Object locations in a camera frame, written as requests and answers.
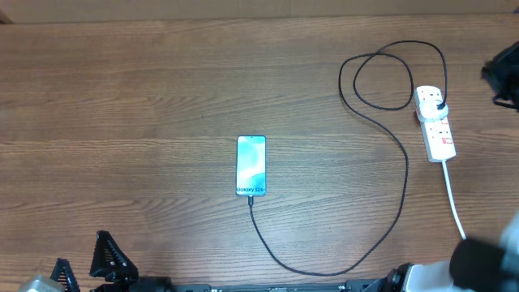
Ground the white charger adapter plug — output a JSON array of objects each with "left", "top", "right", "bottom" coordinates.
[{"left": 416, "top": 99, "right": 448, "bottom": 122}]

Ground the white power strip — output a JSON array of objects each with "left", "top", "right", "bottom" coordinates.
[{"left": 414, "top": 85, "right": 457, "bottom": 163}]

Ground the black charger cable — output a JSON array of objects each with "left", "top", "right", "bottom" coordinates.
[{"left": 247, "top": 39, "right": 449, "bottom": 277}]

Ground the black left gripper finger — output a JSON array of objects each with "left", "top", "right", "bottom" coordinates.
[
  {"left": 50, "top": 258, "right": 80, "bottom": 292},
  {"left": 89, "top": 230, "right": 139, "bottom": 282}
]

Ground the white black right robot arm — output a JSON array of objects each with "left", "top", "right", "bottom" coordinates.
[{"left": 360, "top": 85, "right": 518, "bottom": 292}]

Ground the smartphone with lit screen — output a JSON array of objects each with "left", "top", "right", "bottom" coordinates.
[{"left": 235, "top": 135, "right": 267, "bottom": 196}]

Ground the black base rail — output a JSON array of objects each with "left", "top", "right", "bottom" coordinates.
[{"left": 173, "top": 279, "right": 381, "bottom": 292}]

